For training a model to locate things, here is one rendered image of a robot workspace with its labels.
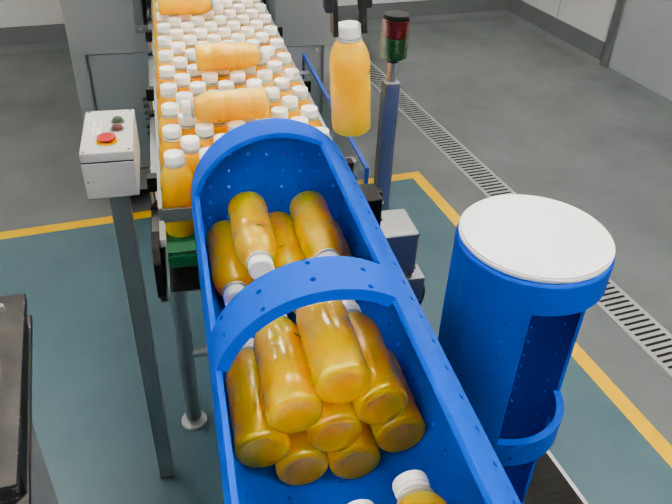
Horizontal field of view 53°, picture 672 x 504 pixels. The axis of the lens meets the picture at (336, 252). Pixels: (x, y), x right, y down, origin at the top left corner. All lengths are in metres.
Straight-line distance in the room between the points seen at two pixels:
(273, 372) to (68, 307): 2.03
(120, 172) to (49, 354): 1.32
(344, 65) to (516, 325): 0.53
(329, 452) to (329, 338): 0.17
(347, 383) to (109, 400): 1.66
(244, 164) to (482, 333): 0.52
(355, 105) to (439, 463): 0.58
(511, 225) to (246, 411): 0.66
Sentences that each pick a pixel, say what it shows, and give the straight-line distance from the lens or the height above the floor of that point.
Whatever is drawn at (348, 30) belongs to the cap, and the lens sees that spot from 1.10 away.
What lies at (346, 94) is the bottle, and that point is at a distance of 1.13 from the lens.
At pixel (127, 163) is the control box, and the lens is 1.38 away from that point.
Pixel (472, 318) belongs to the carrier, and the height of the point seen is 0.90.
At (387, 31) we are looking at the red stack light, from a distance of 1.63.
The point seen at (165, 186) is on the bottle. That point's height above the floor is 1.02.
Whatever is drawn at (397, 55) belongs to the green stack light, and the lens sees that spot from 1.65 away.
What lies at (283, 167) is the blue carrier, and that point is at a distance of 1.19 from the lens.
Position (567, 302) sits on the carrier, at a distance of 1.21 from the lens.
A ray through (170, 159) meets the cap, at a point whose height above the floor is 1.08.
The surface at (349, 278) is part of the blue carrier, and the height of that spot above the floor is 1.23.
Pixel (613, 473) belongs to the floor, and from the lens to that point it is 2.32.
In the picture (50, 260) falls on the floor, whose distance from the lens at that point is 3.07.
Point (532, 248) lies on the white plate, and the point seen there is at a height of 1.04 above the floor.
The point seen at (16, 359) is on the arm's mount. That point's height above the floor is 1.06.
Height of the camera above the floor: 1.71
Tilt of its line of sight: 35 degrees down
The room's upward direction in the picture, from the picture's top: 2 degrees clockwise
